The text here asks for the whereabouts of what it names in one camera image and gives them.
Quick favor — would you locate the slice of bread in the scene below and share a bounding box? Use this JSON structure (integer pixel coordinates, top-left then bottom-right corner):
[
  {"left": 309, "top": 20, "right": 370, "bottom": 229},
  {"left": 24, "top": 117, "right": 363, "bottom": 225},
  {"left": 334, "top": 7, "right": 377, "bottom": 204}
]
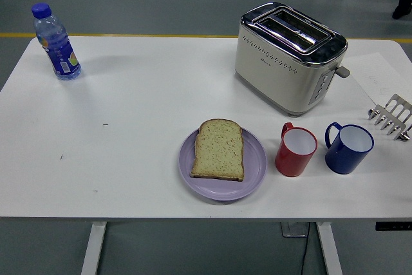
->
[{"left": 190, "top": 119, "right": 245, "bottom": 183}]

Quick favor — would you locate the grey toaster lever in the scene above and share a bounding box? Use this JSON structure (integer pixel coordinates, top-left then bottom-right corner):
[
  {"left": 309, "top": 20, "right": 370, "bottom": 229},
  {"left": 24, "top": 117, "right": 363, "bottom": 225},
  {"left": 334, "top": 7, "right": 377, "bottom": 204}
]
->
[{"left": 333, "top": 65, "right": 351, "bottom": 80}]

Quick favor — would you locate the purple plate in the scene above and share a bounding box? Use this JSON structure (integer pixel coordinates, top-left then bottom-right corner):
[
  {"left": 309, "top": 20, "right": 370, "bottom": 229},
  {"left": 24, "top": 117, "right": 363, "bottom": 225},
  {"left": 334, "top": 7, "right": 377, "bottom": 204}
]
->
[{"left": 178, "top": 125, "right": 268, "bottom": 202}]

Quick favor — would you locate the cream and chrome toaster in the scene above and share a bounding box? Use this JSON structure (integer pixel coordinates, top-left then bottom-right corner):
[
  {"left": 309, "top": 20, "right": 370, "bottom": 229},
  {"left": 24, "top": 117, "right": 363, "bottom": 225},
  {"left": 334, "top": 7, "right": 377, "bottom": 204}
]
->
[{"left": 234, "top": 1, "right": 348, "bottom": 117}]

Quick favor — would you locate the red mug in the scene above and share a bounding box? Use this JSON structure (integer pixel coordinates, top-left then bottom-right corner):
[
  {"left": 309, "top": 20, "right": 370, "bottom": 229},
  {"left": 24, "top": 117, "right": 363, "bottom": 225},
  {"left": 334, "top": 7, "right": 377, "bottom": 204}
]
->
[{"left": 274, "top": 122, "right": 319, "bottom": 178}]

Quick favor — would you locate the blue mug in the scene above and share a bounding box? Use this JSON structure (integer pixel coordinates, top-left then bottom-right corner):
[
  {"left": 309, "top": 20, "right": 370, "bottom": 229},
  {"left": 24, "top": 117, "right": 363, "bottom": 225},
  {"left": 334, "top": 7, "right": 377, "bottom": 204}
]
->
[{"left": 324, "top": 122, "right": 375, "bottom": 175}]

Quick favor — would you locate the clear bottle with blue cap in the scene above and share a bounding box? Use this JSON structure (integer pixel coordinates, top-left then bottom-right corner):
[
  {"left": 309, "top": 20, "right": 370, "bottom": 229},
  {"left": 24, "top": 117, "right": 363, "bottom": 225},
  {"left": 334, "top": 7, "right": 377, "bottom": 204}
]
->
[{"left": 30, "top": 2, "right": 82, "bottom": 81}]

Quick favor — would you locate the white table leg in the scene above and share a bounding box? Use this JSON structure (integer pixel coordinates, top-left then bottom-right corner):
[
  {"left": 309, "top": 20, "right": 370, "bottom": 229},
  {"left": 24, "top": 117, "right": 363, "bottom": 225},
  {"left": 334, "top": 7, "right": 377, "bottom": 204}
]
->
[
  {"left": 80, "top": 222, "right": 108, "bottom": 275},
  {"left": 315, "top": 222, "right": 344, "bottom": 275}
]

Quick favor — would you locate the silver metal toast rack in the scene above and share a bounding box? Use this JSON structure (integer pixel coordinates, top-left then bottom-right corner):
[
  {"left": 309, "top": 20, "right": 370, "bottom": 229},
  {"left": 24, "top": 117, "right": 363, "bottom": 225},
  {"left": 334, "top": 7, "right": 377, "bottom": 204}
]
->
[{"left": 368, "top": 93, "right": 412, "bottom": 142}]

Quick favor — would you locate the black table control panel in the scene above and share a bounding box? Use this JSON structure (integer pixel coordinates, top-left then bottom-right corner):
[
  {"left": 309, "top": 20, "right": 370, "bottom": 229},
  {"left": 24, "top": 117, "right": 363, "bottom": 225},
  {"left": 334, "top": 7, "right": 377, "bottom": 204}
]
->
[{"left": 375, "top": 222, "right": 412, "bottom": 232}]

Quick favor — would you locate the grey bracket under table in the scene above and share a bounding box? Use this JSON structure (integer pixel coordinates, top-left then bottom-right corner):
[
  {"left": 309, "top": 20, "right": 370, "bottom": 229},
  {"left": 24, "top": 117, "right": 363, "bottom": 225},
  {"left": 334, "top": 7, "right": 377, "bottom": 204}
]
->
[{"left": 279, "top": 222, "right": 310, "bottom": 238}]

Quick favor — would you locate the black cable under table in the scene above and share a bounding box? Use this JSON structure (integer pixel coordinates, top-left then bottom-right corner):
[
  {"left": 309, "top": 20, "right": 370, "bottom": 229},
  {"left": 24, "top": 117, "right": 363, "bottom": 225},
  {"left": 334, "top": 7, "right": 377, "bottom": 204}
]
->
[{"left": 299, "top": 223, "right": 312, "bottom": 275}]

